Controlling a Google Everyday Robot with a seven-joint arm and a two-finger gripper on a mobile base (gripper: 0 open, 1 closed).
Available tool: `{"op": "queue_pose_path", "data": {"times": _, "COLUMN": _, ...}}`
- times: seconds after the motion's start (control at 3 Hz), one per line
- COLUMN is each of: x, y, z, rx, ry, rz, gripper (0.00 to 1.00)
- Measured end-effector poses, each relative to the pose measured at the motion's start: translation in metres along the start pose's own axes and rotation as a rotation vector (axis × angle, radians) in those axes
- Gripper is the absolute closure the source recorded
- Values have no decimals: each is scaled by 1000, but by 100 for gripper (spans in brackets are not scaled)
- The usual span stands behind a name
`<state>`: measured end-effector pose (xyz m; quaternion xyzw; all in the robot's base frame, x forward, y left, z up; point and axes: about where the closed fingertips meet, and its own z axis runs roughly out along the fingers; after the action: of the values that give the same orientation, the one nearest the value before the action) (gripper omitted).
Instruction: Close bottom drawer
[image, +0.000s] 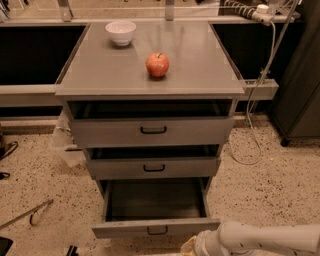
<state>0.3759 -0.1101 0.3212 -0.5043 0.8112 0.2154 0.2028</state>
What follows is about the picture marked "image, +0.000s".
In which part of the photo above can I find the grey bottom drawer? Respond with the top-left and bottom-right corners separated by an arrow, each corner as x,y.
93,177 -> 220,238

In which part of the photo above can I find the grey drawer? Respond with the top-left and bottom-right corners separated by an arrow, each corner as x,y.
86,145 -> 220,179
67,99 -> 233,148
93,177 -> 220,238

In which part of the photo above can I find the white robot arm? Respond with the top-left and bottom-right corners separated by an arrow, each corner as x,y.
180,221 -> 320,256

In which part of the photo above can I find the grey drawer cabinet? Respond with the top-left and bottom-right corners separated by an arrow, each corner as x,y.
54,20 -> 247,198

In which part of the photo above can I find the grey middle drawer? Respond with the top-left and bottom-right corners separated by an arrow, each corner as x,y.
86,145 -> 220,179

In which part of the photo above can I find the grey top drawer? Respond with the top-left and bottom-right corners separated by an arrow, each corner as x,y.
67,99 -> 233,148

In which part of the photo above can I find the black clip on floor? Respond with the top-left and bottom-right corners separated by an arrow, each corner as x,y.
66,245 -> 79,256

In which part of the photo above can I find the metal rod on floor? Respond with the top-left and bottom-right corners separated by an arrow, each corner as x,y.
0,199 -> 53,230

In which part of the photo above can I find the clear plastic bag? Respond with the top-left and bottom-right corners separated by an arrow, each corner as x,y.
51,111 -> 85,168

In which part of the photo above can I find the dark grey side cabinet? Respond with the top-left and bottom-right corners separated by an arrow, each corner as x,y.
271,0 -> 320,147

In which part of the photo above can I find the black object bottom left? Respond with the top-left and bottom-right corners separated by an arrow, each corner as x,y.
0,237 -> 13,256

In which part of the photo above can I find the red apple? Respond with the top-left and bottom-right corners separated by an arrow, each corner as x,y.
145,52 -> 169,78

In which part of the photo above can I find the white ceramic bowl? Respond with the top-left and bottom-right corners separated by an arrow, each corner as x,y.
105,21 -> 136,46

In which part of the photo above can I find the white power strip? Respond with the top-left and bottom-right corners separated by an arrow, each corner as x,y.
223,0 -> 275,27

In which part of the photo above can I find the white power cable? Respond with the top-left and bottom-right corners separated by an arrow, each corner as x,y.
228,20 -> 278,166

